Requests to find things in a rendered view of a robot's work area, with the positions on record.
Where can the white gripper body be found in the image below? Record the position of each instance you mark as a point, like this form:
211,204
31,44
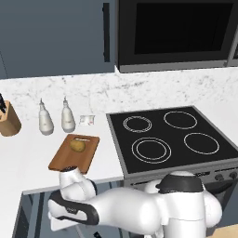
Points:
60,222

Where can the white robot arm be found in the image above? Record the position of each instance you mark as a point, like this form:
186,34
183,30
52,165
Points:
145,207

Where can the wooden cutting board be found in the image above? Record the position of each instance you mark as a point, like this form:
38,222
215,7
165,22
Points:
66,159

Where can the yellow-brown potato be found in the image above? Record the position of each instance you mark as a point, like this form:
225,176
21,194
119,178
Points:
77,145

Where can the grey base cupboard front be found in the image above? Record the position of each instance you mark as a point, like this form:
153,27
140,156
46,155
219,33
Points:
31,210

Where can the white bottle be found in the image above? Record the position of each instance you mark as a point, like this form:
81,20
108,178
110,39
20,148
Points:
68,121
46,122

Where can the small white packet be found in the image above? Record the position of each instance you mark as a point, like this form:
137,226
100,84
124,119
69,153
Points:
86,120

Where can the wooden knife block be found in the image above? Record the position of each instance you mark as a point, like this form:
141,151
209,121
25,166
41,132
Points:
8,124

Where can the black hob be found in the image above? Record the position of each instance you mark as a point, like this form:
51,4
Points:
173,136

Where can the black oven knob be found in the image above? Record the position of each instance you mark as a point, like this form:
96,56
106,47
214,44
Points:
219,177
233,175

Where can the grey oven front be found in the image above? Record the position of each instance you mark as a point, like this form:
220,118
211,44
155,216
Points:
227,198

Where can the blue-grey cupboard door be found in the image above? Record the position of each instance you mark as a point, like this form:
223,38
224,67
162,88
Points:
52,37

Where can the black microwave oven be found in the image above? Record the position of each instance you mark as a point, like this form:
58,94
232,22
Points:
176,31

